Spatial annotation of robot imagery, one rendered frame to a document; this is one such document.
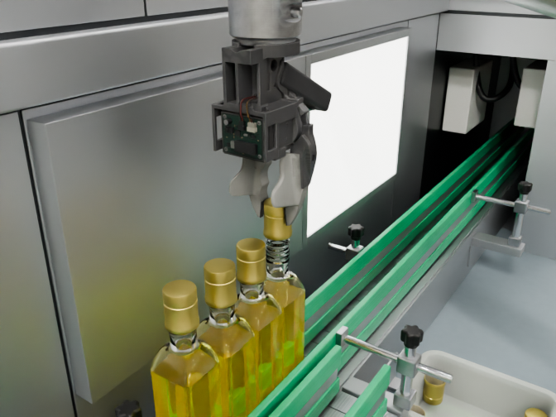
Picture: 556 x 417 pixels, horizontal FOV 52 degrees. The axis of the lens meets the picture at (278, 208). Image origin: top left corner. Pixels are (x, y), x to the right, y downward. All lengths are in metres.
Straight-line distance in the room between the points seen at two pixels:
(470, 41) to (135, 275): 1.08
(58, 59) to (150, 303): 0.32
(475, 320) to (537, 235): 0.39
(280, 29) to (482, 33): 0.99
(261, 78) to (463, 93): 1.14
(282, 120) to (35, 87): 0.24
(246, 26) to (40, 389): 0.46
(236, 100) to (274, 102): 0.05
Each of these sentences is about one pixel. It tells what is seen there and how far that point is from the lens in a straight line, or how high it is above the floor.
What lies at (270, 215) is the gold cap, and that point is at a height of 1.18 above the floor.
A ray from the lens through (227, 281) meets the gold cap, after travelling 0.61.
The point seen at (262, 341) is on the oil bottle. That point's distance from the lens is 0.70.
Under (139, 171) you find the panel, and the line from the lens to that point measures 0.68.
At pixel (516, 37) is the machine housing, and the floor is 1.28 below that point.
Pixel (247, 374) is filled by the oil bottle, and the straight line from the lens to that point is 0.69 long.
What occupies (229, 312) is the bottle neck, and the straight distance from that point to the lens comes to 0.64.
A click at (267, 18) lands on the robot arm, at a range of 0.58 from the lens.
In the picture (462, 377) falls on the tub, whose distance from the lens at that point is 1.06.
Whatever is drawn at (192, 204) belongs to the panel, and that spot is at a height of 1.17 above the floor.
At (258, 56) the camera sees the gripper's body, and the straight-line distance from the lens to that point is 0.59.
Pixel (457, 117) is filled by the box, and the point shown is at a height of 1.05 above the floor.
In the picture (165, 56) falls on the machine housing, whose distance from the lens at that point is 0.69.
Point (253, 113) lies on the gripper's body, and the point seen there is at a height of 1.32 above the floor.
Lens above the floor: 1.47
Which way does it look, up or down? 24 degrees down
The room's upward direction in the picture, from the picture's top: straight up
